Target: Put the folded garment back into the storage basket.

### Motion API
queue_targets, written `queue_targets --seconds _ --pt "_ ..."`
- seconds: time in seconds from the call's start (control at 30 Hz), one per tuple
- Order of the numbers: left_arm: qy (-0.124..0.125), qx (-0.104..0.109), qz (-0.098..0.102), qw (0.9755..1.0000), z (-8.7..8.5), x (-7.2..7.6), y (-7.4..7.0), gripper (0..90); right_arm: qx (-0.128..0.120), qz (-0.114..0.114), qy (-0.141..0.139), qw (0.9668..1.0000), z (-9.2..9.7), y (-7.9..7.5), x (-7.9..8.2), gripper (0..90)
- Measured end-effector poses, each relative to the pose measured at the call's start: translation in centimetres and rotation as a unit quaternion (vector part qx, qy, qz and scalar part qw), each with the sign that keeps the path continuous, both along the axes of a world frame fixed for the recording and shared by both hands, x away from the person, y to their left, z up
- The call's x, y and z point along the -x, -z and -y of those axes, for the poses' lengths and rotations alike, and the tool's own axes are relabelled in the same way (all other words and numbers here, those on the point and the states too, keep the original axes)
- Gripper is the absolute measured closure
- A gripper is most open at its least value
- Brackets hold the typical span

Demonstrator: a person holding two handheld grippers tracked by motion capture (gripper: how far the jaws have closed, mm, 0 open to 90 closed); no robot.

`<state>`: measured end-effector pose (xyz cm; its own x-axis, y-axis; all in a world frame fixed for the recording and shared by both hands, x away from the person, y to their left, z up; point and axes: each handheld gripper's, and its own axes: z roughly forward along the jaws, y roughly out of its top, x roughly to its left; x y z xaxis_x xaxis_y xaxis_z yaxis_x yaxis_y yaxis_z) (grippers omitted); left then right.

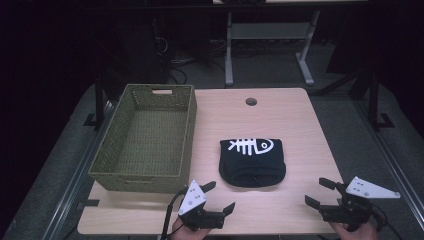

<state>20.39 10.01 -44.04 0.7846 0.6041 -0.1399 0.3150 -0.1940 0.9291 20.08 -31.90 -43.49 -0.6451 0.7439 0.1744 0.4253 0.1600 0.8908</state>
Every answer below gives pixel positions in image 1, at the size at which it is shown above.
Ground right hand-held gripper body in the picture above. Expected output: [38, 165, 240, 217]
[319, 176, 401, 232]

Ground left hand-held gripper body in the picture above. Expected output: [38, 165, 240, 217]
[177, 180, 226, 232]

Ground black fishbone-print garment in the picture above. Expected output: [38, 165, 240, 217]
[218, 137, 287, 188]

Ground green woven basket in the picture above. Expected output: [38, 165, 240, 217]
[88, 83, 198, 195]

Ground person's left hand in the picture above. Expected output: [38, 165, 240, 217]
[170, 217, 212, 240]

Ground person's right hand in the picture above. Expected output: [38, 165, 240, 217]
[329, 220, 380, 240]

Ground black metal stand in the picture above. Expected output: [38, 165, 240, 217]
[366, 71, 396, 132]
[82, 73, 107, 131]

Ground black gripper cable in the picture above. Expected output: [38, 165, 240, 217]
[160, 186, 190, 240]
[369, 203, 404, 240]

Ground tangle of floor cables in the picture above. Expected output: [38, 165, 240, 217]
[153, 18, 231, 86]

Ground grey metal desk frame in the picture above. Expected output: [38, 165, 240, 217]
[223, 9, 322, 88]

